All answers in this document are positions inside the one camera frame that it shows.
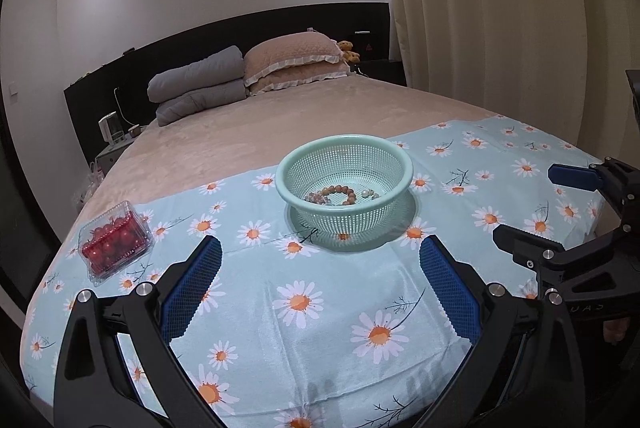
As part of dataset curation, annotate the black headboard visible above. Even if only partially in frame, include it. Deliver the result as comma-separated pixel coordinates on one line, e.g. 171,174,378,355
64,2,407,162

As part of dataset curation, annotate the lower beige frilled pillow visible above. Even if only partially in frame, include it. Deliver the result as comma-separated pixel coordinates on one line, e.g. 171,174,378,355
248,62,350,95

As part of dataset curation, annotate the pearl stud pair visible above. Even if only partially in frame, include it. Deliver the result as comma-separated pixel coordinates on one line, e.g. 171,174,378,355
361,189,380,199

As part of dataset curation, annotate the daisy print blue cloth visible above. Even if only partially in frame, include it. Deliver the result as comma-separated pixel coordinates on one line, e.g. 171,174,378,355
19,115,609,428

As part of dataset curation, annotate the white bedside table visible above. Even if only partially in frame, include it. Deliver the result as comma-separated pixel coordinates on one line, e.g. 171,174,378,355
96,137,136,175

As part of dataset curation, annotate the grey folded quilt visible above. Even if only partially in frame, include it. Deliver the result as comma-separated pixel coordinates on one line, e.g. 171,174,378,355
156,79,247,127
148,45,244,104

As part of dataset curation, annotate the beige frilled pillow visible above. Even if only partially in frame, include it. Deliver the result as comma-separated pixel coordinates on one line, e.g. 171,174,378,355
244,31,343,88
248,62,350,95

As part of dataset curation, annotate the mint green plastic basket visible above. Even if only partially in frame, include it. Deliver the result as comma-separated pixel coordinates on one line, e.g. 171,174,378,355
274,134,413,243

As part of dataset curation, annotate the cream curtain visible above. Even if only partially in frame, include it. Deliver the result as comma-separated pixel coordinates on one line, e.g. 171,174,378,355
391,0,639,163

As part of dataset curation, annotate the beige bed blanket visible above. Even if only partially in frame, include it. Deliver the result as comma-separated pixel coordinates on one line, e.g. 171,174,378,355
77,76,491,223

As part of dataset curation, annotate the white bedside appliance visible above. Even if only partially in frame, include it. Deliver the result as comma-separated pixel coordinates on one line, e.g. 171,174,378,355
99,111,125,145

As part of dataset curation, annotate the orange bead bracelet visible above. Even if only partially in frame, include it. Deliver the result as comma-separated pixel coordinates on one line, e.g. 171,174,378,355
319,184,359,207

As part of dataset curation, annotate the clear box of cherry tomatoes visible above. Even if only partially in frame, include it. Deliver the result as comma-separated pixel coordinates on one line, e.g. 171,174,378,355
77,200,153,285

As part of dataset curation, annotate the upper beige frilled pillow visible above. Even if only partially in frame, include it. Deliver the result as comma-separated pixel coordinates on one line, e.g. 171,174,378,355
244,31,343,88

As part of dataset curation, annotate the brown teddy bear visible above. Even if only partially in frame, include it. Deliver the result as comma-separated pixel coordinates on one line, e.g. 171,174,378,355
337,40,360,65

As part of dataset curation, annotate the upper grey folded quilt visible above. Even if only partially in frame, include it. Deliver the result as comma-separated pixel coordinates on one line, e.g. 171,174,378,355
148,45,244,104

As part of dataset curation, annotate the lower grey folded quilt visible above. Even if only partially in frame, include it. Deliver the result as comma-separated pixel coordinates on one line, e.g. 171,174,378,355
156,79,247,127

